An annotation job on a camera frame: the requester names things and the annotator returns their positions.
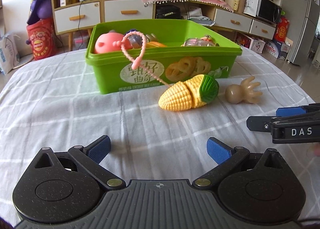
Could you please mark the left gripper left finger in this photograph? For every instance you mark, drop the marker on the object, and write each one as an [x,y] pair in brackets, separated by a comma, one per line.
[88,158]

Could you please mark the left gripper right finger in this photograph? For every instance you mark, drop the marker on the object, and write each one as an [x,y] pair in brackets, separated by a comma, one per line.
[227,159]

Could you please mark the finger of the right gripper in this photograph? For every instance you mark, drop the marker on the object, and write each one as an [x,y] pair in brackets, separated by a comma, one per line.
[299,110]
[259,123]

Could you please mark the clear capsule pink cap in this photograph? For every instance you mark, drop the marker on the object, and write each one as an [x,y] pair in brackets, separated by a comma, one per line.
[196,42]

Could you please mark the pink rubber pig toy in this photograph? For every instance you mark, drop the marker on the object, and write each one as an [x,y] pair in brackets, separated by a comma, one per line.
[113,41]

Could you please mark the beige rubber octopus toy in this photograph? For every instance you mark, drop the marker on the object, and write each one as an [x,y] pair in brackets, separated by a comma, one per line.
[244,92]

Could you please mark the grey checked tablecloth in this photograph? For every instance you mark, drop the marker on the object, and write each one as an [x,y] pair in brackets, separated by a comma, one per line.
[55,102]

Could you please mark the yellow plastic corn toy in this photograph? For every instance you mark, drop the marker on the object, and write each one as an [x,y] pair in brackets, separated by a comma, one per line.
[193,93]

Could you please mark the green plastic storage box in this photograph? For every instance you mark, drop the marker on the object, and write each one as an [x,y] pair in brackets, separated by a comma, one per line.
[173,63]

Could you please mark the low white drawer unit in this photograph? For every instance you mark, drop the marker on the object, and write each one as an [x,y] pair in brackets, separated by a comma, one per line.
[244,24]

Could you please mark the silver refrigerator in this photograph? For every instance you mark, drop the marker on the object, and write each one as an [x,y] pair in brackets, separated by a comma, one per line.
[303,16]

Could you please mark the white paper shopping bag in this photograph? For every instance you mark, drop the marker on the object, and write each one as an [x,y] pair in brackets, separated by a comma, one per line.
[9,53]

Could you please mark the red printed bucket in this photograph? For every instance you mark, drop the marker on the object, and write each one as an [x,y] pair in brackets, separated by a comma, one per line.
[41,37]

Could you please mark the black bag on shelf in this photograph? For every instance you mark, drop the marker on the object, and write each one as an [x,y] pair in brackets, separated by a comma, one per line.
[168,12]

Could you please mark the wooden cabinet with drawers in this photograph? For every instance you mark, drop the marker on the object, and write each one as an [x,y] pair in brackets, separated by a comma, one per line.
[74,16]

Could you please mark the purple plush toy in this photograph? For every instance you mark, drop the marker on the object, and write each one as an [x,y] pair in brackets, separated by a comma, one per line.
[39,10]

